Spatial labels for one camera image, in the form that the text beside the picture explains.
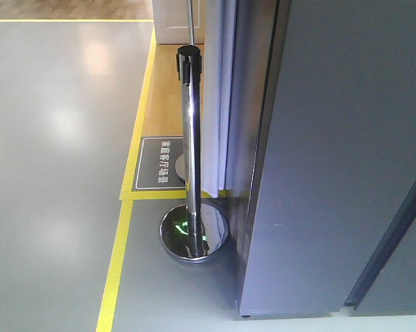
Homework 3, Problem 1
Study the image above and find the yellow floor tape line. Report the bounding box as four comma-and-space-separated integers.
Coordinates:
96, 45, 234, 331

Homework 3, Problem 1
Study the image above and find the dark grey fridge body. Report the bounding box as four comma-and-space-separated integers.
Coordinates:
344, 181, 416, 316

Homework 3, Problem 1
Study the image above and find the blue curtain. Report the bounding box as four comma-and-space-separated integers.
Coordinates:
201, 1, 237, 198

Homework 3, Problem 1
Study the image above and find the chrome stanchion post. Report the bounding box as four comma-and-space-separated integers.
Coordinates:
159, 44, 230, 264

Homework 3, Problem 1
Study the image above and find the fridge door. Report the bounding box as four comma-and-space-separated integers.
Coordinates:
239, 1, 416, 317

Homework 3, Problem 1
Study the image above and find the grey floor sign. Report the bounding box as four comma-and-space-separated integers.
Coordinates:
133, 136, 185, 191

